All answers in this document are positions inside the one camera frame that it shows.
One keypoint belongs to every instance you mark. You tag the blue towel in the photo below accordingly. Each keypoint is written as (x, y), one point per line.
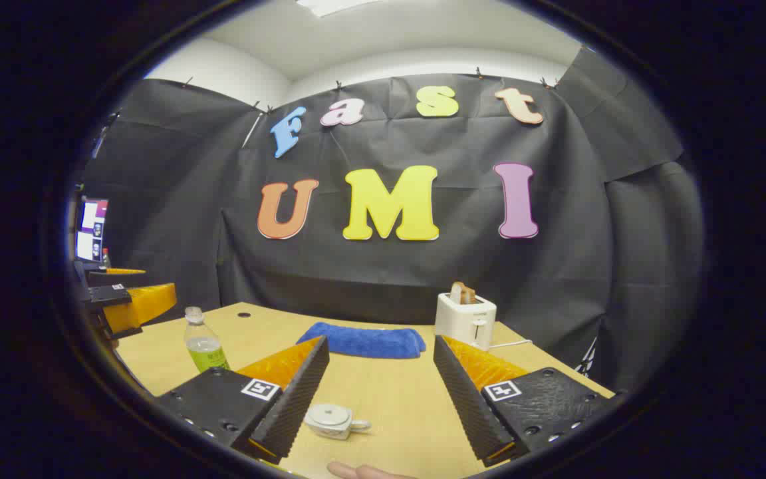
(363, 340)

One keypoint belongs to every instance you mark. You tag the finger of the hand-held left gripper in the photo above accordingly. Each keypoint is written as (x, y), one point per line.
(120, 274)
(147, 303)

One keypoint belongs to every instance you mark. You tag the white teacup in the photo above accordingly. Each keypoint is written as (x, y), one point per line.
(338, 433)

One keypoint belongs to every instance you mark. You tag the green label water bottle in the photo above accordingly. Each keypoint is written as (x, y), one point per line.
(207, 349)

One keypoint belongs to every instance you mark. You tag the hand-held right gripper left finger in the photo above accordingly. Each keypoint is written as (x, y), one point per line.
(296, 399)

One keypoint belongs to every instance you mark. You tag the small red capped bottle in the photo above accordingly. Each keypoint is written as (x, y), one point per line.
(106, 258)

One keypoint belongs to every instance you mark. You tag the computer monitor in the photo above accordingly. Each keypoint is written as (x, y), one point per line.
(90, 229)

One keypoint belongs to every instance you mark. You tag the white toaster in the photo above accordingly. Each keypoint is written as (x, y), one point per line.
(464, 322)

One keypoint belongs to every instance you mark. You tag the bread slice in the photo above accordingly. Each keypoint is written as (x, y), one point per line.
(463, 293)

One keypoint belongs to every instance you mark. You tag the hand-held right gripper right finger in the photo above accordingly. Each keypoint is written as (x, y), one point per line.
(466, 399)

